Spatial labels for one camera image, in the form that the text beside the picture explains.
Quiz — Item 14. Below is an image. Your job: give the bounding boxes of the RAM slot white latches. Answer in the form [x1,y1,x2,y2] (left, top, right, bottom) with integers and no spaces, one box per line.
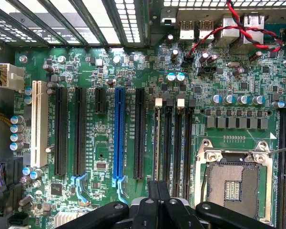
[154,97,163,184]
[175,96,184,198]

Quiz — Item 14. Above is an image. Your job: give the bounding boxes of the thin metal locking lever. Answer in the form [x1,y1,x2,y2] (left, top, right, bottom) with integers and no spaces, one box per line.
[200,164,209,208]
[269,146,286,158]

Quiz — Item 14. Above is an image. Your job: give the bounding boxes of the CPU socket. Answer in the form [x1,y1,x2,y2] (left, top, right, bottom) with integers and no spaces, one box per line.
[194,137,275,226]

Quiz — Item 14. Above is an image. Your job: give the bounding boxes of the silver finned heat sink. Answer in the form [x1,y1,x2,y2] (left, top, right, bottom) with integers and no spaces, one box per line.
[54,210,85,229]

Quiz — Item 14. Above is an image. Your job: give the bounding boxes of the long black expansion slot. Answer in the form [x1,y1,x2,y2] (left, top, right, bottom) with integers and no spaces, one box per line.
[70,86,90,206]
[133,87,146,181]
[54,86,69,177]

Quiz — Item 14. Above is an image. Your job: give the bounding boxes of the blue expansion slot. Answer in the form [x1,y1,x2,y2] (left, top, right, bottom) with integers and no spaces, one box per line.
[111,86,130,205]

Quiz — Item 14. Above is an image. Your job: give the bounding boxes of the short black expansion slot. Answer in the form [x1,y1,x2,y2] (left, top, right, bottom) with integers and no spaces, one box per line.
[94,87,107,115]

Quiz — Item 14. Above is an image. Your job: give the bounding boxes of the white expansion slot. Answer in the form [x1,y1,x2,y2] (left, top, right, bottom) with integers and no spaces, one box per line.
[30,80,50,169]

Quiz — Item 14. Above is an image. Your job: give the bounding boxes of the green motherboard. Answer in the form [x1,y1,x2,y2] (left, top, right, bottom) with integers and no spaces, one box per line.
[14,46,286,229]

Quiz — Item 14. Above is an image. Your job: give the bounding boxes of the silver USB port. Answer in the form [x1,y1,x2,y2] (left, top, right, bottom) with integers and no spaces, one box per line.
[198,20,215,40]
[179,20,195,40]

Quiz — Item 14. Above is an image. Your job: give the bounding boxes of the tall silver port block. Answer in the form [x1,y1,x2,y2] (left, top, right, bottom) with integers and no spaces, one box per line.
[242,12,266,46]
[215,14,242,48]

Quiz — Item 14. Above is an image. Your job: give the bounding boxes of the open PC case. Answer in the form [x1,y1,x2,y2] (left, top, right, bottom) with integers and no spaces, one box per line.
[0,0,286,52]

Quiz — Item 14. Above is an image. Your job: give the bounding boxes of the small silver port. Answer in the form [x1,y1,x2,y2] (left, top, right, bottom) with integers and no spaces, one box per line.
[160,8,177,26]

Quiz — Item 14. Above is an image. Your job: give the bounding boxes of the yellow braided wire bundle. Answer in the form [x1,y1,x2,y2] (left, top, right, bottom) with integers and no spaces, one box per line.
[0,111,15,128]

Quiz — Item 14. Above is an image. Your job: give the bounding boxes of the white power plug with wires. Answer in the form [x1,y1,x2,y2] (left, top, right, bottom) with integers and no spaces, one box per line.
[0,61,26,93]

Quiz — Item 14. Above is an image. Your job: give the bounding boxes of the red black twisted wire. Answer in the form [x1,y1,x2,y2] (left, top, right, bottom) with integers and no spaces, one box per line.
[187,0,285,62]

